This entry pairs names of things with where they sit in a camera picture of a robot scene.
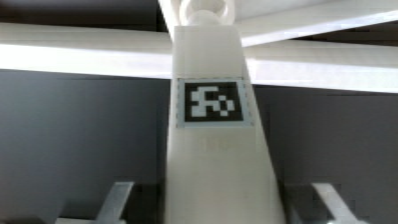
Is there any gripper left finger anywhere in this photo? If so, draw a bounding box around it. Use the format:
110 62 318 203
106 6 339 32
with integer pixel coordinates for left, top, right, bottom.
55 182 135 224

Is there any white desk leg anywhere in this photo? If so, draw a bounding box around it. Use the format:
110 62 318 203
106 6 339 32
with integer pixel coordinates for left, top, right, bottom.
165 10 286 224

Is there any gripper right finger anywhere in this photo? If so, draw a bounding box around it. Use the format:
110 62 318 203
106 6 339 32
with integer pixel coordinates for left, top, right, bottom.
312 183 369 224

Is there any white desk tabletop panel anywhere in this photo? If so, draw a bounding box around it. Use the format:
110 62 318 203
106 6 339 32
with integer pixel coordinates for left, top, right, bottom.
156 0 398 46

